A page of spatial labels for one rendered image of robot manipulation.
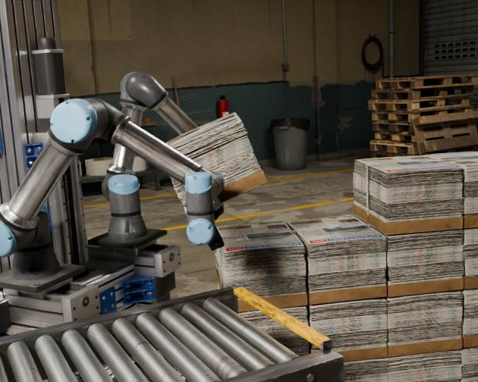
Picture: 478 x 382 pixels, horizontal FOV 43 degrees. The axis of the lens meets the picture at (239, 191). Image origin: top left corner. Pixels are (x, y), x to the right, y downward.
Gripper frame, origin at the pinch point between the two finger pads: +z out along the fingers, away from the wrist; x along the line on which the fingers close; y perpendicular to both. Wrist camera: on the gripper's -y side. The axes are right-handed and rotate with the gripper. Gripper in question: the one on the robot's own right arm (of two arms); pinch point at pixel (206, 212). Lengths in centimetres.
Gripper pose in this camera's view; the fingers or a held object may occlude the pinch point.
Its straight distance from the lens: 200.2
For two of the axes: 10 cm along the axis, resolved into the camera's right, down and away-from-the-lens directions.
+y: -4.1, -9.0, -1.8
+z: -0.3, -1.8, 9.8
